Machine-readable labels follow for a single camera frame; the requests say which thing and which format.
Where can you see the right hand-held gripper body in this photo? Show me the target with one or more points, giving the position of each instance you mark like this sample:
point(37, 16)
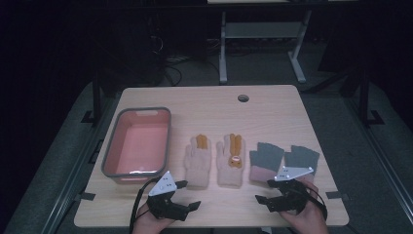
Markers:
point(292, 198)

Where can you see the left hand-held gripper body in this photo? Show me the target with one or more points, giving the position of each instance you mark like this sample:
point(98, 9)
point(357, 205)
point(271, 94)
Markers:
point(162, 190)

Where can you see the beige glove with orange fingers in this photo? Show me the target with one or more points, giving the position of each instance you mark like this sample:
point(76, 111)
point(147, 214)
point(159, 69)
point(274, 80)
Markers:
point(197, 162)

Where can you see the grey and pink fingerless glove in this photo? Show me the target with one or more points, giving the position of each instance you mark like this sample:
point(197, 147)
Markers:
point(302, 157)
point(266, 157)

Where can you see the beige glove with bear face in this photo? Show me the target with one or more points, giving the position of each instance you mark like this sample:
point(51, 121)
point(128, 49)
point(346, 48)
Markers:
point(230, 172)

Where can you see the pink basket with grey rim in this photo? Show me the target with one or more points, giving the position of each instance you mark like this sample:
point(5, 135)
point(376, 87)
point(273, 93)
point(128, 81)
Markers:
point(139, 146)

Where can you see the person's right hand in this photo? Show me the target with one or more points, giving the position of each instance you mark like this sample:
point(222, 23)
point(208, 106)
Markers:
point(310, 221)

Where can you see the person's left hand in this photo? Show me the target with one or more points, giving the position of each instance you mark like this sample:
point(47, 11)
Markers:
point(146, 224)

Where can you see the dark tape strip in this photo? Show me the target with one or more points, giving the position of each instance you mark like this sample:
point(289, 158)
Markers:
point(86, 196)
point(337, 195)

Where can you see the black metal stand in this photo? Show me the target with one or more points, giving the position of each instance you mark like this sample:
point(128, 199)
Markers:
point(364, 97)
point(96, 97)

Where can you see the white metal desk frame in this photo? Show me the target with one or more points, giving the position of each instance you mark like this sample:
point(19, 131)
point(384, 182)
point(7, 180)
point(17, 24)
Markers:
point(259, 30)

